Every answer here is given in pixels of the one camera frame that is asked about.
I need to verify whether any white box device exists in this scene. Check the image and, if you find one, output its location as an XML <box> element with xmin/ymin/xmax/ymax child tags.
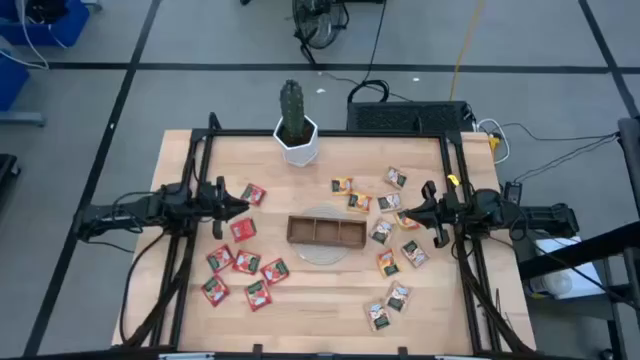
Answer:
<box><xmin>523</xmin><ymin>236</ymin><xmax>607</xmax><ymax>301</ymax></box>

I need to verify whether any wooden three-compartment tray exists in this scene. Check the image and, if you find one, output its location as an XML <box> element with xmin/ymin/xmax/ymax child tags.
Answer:
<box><xmin>285</xmin><ymin>214</ymin><xmax>368</xmax><ymax>250</ymax></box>

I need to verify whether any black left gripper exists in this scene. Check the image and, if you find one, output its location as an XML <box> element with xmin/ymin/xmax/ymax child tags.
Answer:
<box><xmin>195</xmin><ymin>174</ymin><xmax>251</xmax><ymax>240</ymax></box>

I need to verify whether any round woven placemat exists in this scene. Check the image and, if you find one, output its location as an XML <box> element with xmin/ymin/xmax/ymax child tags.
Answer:
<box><xmin>291</xmin><ymin>202</ymin><xmax>351</xmax><ymax>266</ymax></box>

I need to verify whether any black computer case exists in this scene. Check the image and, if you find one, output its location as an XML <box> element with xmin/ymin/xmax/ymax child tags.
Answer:
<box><xmin>345</xmin><ymin>100</ymin><xmax>476</xmax><ymax>134</ymax></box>

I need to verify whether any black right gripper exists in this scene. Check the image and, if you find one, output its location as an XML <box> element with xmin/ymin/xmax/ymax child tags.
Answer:
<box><xmin>402</xmin><ymin>179</ymin><xmax>464</xmax><ymax>250</ymax></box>

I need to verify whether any large blue bin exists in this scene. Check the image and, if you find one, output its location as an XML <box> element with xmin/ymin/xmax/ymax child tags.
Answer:
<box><xmin>0</xmin><ymin>0</ymin><xmax>92</xmax><ymax>48</ymax></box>

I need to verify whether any black floor cable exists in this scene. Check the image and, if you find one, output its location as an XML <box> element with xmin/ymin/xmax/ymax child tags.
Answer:
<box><xmin>346</xmin><ymin>0</ymin><xmax>392</xmax><ymax>105</ymax></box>

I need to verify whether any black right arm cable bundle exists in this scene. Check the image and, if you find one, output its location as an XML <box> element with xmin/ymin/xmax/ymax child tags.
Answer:
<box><xmin>449</xmin><ymin>234</ymin><xmax>539</xmax><ymax>357</ymax></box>

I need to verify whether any green cactus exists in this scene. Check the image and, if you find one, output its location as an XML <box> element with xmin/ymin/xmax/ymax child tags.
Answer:
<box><xmin>278</xmin><ymin>78</ymin><xmax>306</xmax><ymax>144</ymax></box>

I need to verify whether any looped white cable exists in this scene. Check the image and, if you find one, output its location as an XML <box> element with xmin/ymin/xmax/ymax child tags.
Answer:
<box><xmin>474</xmin><ymin>117</ymin><xmax>512</xmax><ymax>166</ymax></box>

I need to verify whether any grey cart base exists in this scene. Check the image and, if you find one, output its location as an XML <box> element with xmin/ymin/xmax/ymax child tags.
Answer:
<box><xmin>0</xmin><ymin>110</ymin><xmax>47</xmax><ymax>127</ymax></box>

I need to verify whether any yellow cable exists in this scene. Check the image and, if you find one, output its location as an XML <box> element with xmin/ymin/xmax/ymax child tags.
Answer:
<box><xmin>448</xmin><ymin>0</ymin><xmax>486</xmax><ymax>102</ymax></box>

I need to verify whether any small blue bin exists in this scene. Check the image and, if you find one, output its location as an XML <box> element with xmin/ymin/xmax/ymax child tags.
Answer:
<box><xmin>0</xmin><ymin>48</ymin><xmax>32</xmax><ymax>113</ymax></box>

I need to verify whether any thin white cable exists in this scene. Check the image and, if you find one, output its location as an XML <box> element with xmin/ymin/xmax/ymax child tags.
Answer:
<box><xmin>0</xmin><ymin>0</ymin><xmax>69</xmax><ymax>71</ymax></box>

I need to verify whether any black cart frame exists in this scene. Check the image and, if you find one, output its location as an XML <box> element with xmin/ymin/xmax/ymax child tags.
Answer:
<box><xmin>517</xmin><ymin>115</ymin><xmax>640</xmax><ymax>360</ymax></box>

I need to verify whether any black left arm cable bundle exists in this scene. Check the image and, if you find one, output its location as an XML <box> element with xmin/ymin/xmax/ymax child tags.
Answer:
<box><xmin>117</xmin><ymin>227</ymin><xmax>201</xmax><ymax>350</ymax></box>

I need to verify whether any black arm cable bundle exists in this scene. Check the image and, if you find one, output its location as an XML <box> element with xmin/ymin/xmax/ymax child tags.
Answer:
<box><xmin>117</xmin><ymin>227</ymin><xmax>201</xmax><ymax>350</ymax></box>
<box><xmin>449</xmin><ymin>234</ymin><xmax>539</xmax><ymax>357</ymax></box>

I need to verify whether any black power adapter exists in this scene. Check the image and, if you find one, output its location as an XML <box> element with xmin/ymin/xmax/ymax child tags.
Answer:
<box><xmin>502</xmin><ymin>180</ymin><xmax>524</xmax><ymax>206</ymax></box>

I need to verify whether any black floor fan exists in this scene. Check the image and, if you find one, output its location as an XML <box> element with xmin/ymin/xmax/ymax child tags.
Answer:
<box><xmin>291</xmin><ymin>0</ymin><xmax>350</xmax><ymax>66</ymax></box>

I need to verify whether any white hexagonal plant pot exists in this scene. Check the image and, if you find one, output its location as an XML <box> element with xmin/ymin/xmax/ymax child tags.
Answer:
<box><xmin>272</xmin><ymin>115</ymin><xmax>320</xmax><ymax>169</ymax></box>

